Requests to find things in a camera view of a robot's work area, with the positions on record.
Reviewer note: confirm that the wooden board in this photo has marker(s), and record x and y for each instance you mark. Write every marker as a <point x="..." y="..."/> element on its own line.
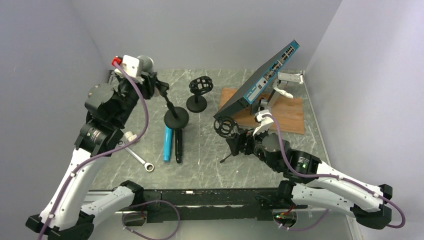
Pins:
<point x="288" y="112"/>

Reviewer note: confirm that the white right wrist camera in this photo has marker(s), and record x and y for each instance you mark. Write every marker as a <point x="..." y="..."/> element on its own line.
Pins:
<point x="264" y="122"/>

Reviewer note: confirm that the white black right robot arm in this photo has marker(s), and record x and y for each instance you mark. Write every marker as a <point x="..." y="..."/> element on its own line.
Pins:
<point x="309" y="181"/>

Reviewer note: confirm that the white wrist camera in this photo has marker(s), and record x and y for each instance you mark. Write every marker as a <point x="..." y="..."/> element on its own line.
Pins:
<point x="264" y="122"/>
<point x="133" y="67"/>

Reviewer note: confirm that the black round base stand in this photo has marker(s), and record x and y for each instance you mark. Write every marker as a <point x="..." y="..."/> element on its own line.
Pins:
<point x="198" y="87"/>

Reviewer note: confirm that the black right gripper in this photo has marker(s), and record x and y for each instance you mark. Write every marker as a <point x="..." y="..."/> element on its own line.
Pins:
<point x="235" y="142"/>

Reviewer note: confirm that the black microphone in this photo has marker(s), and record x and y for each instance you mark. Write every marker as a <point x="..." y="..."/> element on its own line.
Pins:
<point x="178" y="137"/>

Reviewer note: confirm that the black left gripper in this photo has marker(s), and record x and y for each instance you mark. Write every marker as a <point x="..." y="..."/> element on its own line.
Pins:
<point x="147" y="84"/>

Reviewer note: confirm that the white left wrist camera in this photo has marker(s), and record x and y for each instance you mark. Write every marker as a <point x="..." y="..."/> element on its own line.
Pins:
<point x="133" y="67"/>

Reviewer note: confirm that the black clip microphone stand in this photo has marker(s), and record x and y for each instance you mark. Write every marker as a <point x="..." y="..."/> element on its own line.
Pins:
<point x="176" y="117"/>

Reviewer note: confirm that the grey metal bracket stand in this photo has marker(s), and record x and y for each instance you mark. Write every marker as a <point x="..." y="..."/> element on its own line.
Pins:
<point x="277" y="90"/>

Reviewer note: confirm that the black tripod shock mount stand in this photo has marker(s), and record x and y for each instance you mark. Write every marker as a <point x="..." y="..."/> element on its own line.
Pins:
<point x="227" y="127"/>

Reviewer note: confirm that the blue network switch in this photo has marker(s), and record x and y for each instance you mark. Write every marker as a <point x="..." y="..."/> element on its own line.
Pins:
<point x="257" y="82"/>

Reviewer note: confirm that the blue microphone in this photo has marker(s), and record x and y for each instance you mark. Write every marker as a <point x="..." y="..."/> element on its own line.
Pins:
<point x="167" y="144"/>

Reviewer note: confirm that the white plastic pipe fitting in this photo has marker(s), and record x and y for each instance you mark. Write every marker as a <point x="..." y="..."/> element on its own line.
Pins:
<point x="130" y="136"/>

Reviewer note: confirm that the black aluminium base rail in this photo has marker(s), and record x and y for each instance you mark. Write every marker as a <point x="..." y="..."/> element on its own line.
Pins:
<point x="212" y="204"/>

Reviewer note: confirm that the silver head glitter microphone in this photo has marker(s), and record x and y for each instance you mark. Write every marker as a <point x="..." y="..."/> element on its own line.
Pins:
<point x="146" y="63"/>

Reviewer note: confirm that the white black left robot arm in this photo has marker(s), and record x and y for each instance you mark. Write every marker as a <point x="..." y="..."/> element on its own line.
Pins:
<point x="66" y="217"/>

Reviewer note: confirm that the silver ratchet wrench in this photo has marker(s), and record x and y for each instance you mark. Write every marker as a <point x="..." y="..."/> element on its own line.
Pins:
<point x="149" y="167"/>

